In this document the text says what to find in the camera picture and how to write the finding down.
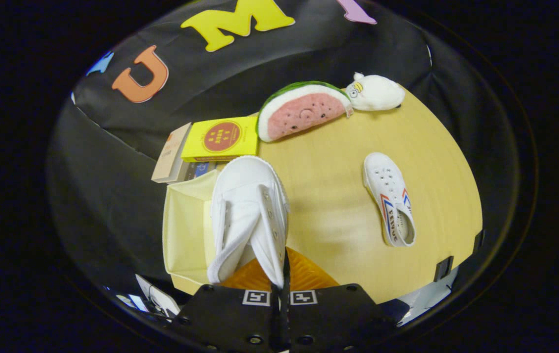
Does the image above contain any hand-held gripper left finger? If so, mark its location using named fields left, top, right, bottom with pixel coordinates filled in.
left=174, top=255, right=282, bottom=353

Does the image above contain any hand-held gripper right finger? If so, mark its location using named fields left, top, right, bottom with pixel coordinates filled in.
left=282, top=247, right=398, bottom=353

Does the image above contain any cream storage box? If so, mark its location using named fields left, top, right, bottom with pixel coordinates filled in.
left=162, top=169, right=221, bottom=295

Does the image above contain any white canvas shoe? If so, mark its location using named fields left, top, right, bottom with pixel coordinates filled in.
left=362, top=152, right=416, bottom=247
left=207, top=155, right=291, bottom=289

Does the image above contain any blue book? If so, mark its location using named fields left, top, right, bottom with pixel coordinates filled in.
left=181, top=161, right=219, bottom=183

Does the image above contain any beige book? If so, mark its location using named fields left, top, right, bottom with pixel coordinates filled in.
left=151, top=123, right=193, bottom=184

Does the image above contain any yellow book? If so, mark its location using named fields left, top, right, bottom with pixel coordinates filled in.
left=181, top=116, right=259, bottom=162

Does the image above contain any watermelon slice plush toy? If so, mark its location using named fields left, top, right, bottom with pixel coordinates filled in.
left=256, top=81, right=354, bottom=143

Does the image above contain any white plush toy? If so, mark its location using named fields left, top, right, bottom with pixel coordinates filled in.
left=346, top=72, right=406, bottom=111

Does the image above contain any black backdrop cloth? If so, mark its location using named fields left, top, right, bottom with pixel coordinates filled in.
left=47, top=0, right=520, bottom=314

